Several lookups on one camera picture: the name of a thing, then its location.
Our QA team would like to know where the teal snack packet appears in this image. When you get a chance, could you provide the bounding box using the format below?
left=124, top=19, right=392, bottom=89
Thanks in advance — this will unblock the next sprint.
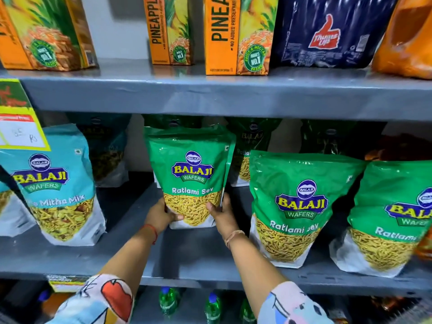
left=0, top=124, right=107, bottom=247
left=0, top=181, right=36, bottom=238
left=67, top=112, right=132, bottom=188

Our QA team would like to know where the orange wrapped drink pack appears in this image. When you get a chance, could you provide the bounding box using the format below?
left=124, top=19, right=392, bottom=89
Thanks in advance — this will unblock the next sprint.
left=371, top=0, right=432, bottom=80

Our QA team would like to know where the green snack packet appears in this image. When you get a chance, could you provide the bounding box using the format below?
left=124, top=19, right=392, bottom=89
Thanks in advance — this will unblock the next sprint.
left=143, top=114, right=204, bottom=129
left=300, top=119, right=359, bottom=156
left=329, top=160, right=432, bottom=278
left=249, top=151, right=367, bottom=269
left=144, top=126, right=236, bottom=230
left=228, top=117, right=283, bottom=188

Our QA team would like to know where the red thread bracelet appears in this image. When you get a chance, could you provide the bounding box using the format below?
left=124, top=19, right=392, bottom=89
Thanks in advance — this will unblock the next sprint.
left=142, top=224, right=159, bottom=245

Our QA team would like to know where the green plastic bottle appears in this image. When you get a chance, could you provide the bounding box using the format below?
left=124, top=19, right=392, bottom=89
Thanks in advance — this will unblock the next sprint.
left=158, top=286, right=180, bottom=316
left=240, top=298, right=258, bottom=324
left=204, top=292, right=222, bottom=324

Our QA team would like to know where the person's right forearm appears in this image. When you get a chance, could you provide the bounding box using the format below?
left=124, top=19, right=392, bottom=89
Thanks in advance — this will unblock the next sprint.
left=225, top=233, right=288, bottom=318

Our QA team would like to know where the patterned white shirt sleeve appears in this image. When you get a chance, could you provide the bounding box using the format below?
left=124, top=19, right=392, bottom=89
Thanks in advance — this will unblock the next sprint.
left=257, top=281, right=335, bottom=324
left=47, top=274, right=135, bottom=324

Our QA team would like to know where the orange bottle with blue cap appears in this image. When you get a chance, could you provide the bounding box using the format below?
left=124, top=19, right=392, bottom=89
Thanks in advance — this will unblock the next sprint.
left=36, top=289, right=74, bottom=318

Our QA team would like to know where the dark blue wrapped drink pack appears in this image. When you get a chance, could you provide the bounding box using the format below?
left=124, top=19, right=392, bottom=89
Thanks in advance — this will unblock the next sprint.
left=270, top=0, right=399, bottom=69

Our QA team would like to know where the orange pineapple juice carton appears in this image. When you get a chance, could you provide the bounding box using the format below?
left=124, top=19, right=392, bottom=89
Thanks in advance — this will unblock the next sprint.
left=143, top=0, right=195, bottom=66
left=203, top=0, right=280, bottom=77
left=0, top=0, right=99, bottom=72

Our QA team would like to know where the person's left hand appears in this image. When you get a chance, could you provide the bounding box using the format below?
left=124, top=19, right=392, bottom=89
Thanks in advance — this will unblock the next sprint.
left=144, top=198, right=185, bottom=236

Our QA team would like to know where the grey metal shelf board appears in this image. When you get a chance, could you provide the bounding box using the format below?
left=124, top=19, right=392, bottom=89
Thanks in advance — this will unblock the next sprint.
left=0, top=172, right=432, bottom=298
left=0, top=58, right=432, bottom=122

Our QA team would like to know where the yellow green price tag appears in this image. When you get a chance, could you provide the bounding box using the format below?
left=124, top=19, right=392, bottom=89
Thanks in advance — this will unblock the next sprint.
left=0, top=79, right=51, bottom=152

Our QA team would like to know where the beige thread bracelet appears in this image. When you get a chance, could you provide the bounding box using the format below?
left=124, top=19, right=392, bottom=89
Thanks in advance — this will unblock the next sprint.
left=224, top=229, right=246, bottom=250

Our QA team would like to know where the dark orange snack packet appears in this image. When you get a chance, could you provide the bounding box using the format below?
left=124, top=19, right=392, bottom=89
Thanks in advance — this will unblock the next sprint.
left=364, top=133, right=432, bottom=162

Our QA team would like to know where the person's left forearm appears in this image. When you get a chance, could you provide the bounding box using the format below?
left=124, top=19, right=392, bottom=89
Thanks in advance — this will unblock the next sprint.
left=100, top=227, right=159, bottom=297

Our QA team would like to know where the person's right hand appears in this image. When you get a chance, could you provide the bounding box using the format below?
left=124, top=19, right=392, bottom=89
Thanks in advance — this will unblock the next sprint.
left=206, top=192, right=241, bottom=239

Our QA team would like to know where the small shelf edge label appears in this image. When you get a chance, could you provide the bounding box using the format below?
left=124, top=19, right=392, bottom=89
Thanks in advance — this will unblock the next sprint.
left=45, top=274, right=90, bottom=293

